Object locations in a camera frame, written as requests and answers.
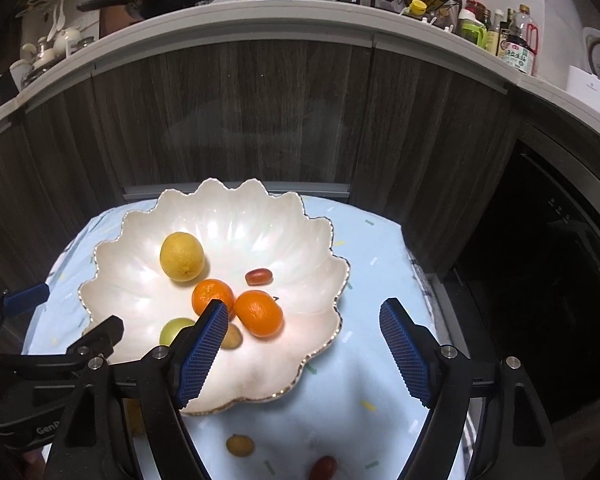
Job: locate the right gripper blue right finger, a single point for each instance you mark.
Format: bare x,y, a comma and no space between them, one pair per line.
412,348

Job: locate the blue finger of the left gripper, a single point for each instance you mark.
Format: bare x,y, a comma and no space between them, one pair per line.
100,341
27,300

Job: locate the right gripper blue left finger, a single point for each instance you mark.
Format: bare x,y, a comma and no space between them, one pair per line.
195,349

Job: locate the green apple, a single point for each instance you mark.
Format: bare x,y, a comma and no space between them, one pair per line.
172,328

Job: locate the large orange mandarin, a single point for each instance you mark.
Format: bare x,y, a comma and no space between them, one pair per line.
259,313

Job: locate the yellow lemon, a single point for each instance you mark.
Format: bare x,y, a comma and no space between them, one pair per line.
182,257

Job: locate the brown longan in bowl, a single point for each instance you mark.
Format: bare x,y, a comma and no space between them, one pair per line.
233,338

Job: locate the small orange mandarin in bowl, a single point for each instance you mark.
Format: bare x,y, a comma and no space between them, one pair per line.
210,289

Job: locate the yellow mango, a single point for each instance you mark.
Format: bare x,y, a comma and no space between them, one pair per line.
134,417

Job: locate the light blue patterned tablecloth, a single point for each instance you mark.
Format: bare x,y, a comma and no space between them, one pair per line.
350,401

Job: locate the brown longan on cloth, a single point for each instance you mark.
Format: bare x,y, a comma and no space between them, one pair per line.
240,445

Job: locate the white scalloped ceramic bowl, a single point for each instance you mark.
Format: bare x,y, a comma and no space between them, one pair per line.
241,229

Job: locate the dark wood cabinet front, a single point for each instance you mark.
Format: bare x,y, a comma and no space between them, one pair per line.
413,141

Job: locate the white teapot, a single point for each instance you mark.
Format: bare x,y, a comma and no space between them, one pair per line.
65,39

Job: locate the white box on counter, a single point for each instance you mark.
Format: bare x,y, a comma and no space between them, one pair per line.
584,86

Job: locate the green bottle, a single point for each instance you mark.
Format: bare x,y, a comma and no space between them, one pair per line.
471,26

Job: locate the yellow cap bottle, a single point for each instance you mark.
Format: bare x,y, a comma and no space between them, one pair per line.
416,9

